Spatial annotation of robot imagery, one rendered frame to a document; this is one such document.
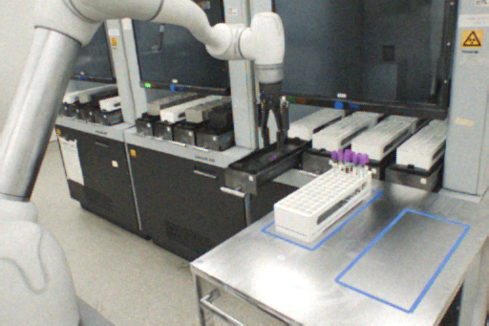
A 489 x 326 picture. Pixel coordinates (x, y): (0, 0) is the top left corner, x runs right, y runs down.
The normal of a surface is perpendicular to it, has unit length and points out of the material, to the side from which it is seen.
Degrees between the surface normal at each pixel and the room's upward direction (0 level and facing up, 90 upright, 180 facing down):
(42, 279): 76
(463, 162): 90
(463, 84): 90
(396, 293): 0
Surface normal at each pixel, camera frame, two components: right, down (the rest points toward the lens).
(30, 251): 0.67, -0.35
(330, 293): -0.07, -0.95
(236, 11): -0.65, 0.29
